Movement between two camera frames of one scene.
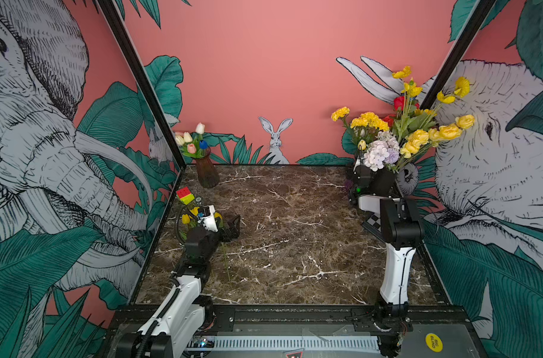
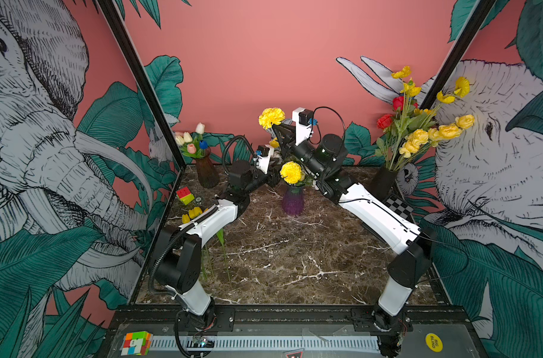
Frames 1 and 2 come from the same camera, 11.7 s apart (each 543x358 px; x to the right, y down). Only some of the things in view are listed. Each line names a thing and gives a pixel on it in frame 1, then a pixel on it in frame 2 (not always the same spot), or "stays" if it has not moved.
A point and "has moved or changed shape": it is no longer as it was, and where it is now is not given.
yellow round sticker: x=434 y=342 stays
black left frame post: x=136 y=60 stays
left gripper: x=233 y=232 to x=273 y=181
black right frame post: x=457 y=53 stays
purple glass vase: x=348 y=184 has moved or changed shape
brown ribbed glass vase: x=208 y=174 stays
